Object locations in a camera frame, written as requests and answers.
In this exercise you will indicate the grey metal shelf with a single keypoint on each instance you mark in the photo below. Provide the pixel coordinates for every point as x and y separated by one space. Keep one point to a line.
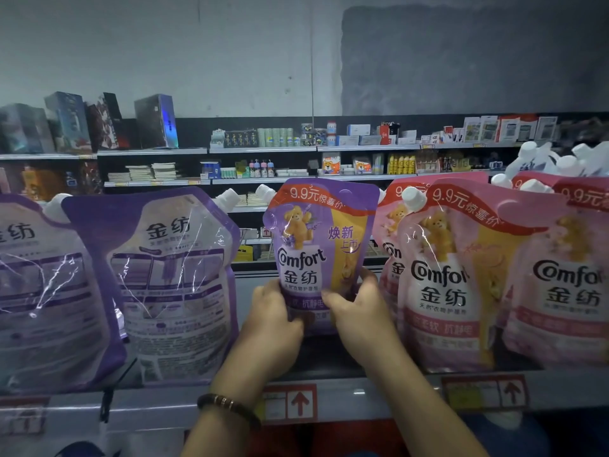
381 400

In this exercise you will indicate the blue detergent bottle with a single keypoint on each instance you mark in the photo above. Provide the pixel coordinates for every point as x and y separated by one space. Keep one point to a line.
500 438

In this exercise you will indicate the row of colourful boxes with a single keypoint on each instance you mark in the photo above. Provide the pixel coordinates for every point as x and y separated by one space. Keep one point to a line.
43 181

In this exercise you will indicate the white lavender detergent pouches group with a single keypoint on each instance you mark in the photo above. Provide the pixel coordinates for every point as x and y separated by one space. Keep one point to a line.
533 159

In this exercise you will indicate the person's right forearm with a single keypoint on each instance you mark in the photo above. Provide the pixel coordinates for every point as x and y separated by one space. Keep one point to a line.
428 419

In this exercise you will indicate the large red detergent bottle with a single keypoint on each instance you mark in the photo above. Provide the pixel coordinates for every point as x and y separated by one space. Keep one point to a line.
314 442

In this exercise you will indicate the row of boxed goods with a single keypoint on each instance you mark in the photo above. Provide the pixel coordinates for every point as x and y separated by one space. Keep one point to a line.
67 123

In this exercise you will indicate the person's right hand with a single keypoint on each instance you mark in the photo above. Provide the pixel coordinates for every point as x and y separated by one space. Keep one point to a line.
371 328

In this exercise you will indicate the person's left hand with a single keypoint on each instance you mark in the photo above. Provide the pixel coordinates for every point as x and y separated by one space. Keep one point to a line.
266 342

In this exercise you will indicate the dark background shelf unit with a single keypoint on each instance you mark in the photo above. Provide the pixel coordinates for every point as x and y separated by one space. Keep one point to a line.
195 128

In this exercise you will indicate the stacks of folded white packs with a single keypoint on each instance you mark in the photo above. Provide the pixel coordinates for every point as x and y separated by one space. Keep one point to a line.
138 172

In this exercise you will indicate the red-framed price tag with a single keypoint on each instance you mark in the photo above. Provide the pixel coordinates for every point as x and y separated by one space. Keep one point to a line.
288 403
485 392
21 416

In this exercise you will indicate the row of yellow packs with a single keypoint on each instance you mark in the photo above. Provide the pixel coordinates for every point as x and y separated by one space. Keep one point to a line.
245 253

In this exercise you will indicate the purple Comfort softener pouches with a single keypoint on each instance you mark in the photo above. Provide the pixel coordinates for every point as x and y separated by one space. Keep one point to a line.
319 242

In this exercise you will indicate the row of small toiletry boxes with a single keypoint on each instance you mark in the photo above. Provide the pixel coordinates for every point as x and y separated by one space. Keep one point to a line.
495 128

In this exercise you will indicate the row of small bottles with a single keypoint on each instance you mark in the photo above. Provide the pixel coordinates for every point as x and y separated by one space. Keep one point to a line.
400 164

